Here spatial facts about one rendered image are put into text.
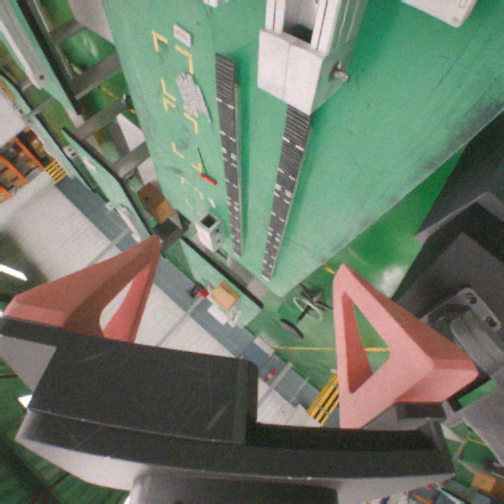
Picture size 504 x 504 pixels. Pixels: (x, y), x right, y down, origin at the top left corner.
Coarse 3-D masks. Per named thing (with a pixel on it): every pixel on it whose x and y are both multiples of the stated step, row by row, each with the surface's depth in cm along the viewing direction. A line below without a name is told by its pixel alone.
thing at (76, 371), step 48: (144, 240) 13; (48, 288) 8; (96, 288) 8; (144, 288) 13; (0, 336) 6; (48, 336) 6; (96, 336) 7; (48, 384) 6; (96, 384) 6; (144, 384) 6; (192, 384) 6; (240, 384) 6; (144, 432) 5; (192, 432) 5; (240, 432) 6
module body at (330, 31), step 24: (288, 0) 31; (312, 0) 30; (336, 0) 27; (360, 0) 29; (288, 24) 34; (312, 24) 34; (336, 24) 29; (360, 24) 34; (312, 48) 33; (336, 48) 33
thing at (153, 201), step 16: (48, 16) 257; (0, 80) 291; (144, 192) 391; (160, 192) 395; (144, 208) 436; (160, 208) 399; (208, 288) 246; (224, 288) 239; (224, 304) 235; (480, 480) 354; (496, 480) 333; (496, 496) 324
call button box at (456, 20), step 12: (408, 0) 24; (420, 0) 23; (432, 0) 23; (444, 0) 22; (456, 0) 21; (468, 0) 21; (432, 12) 23; (444, 12) 23; (456, 12) 22; (468, 12) 22; (456, 24) 23
